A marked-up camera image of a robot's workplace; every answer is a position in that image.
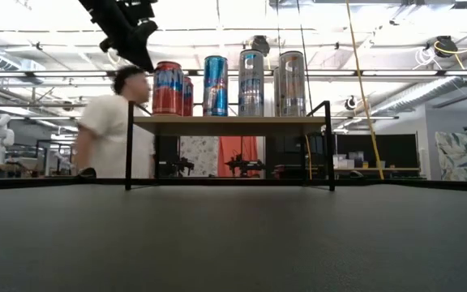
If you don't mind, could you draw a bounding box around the black ceiling cable reel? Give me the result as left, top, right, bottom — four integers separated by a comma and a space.
251, 35, 271, 57
434, 35, 460, 58

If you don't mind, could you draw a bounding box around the black partition panel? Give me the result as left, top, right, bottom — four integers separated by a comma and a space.
334, 133, 419, 170
154, 135, 180, 178

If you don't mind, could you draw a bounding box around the red soda can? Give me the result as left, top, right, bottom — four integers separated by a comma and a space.
182, 75, 195, 118
152, 60, 185, 117

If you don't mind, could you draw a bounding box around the white floral panel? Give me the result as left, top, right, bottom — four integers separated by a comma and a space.
178, 135, 220, 178

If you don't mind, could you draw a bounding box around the silver can blue print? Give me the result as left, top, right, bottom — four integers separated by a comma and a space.
238, 49, 265, 118

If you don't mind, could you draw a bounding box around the blue slim can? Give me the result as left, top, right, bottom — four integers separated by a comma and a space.
203, 55, 229, 118

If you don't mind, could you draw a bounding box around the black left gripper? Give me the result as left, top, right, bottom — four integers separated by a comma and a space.
78, 0, 160, 74

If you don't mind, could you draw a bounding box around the person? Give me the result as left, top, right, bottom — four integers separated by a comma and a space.
73, 64, 156, 179

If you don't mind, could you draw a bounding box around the long ceiling light bar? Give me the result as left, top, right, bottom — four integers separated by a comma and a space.
0, 68, 467, 78

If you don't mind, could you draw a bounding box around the marble pattern panel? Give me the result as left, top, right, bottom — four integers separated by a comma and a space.
435, 128, 467, 182

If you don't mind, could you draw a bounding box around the red curtain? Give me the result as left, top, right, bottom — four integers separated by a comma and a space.
216, 135, 261, 178

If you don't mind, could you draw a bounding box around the black table mat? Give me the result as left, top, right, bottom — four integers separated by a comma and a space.
0, 184, 467, 292

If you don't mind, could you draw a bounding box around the silver can orange print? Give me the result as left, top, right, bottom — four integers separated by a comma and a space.
278, 50, 307, 118

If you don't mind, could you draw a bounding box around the yellow cable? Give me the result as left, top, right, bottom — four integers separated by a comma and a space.
345, 0, 385, 180

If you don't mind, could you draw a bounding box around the wooden shelf with black legs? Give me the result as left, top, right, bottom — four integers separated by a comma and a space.
124, 100, 336, 192

